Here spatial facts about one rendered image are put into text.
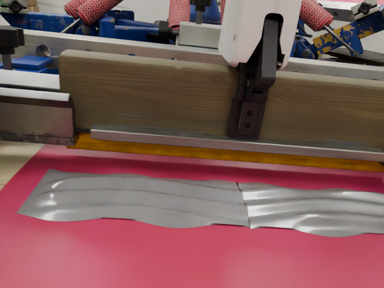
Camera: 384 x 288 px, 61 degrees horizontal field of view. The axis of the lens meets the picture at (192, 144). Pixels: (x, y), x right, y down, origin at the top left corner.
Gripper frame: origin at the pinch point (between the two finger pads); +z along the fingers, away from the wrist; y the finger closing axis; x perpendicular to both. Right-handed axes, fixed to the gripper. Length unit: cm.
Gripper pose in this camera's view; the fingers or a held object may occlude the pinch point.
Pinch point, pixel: (242, 112)
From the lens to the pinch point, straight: 33.7
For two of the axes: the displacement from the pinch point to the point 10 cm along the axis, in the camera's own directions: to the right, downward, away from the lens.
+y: 0.5, 4.2, -9.1
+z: -1.0, 9.1, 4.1
